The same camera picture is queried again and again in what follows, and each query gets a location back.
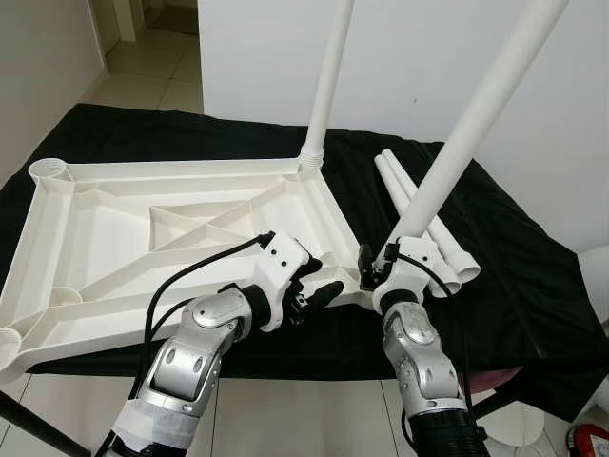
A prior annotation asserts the white plastic table leg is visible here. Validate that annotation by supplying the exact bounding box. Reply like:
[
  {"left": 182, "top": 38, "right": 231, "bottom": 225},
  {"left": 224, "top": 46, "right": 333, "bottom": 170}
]
[
  {"left": 374, "top": 155, "right": 461, "bottom": 294},
  {"left": 383, "top": 149, "right": 481, "bottom": 284},
  {"left": 392, "top": 0, "right": 572, "bottom": 250},
  {"left": 298, "top": 0, "right": 356, "bottom": 172}
]

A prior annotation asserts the white plastic table top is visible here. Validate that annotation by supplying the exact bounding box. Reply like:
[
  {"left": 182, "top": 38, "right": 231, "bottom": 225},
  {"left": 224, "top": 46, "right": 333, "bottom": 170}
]
[{"left": 0, "top": 157, "right": 377, "bottom": 374}]

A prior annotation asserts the pink stool seat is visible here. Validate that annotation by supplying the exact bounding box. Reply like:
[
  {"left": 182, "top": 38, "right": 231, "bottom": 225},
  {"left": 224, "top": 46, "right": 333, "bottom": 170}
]
[{"left": 466, "top": 365, "right": 524, "bottom": 391}]

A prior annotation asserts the black tablecloth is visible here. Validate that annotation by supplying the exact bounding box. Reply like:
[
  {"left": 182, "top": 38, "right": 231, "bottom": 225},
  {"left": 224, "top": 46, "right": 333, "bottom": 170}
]
[{"left": 0, "top": 103, "right": 609, "bottom": 420}]

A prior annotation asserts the black metal strut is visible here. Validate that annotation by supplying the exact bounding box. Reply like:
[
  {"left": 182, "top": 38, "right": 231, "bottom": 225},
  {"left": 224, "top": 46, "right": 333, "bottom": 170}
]
[{"left": 471, "top": 390, "right": 520, "bottom": 420}]

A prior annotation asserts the red round floor object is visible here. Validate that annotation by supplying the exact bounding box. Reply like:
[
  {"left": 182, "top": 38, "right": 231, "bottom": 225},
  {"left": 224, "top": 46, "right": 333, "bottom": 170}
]
[{"left": 566, "top": 424, "right": 609, "bottom": 457}]

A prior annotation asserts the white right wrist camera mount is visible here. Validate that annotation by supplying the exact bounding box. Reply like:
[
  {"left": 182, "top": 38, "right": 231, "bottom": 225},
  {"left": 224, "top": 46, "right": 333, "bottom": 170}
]
[{"left": 371, "top": 235, "right": 439, "bottom": 315}]

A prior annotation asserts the white door frame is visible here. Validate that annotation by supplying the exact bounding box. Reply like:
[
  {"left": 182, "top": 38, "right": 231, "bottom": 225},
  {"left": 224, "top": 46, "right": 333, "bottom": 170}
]
[{"left": 90, "top": 0, "right": 144, "bottom": 53}]

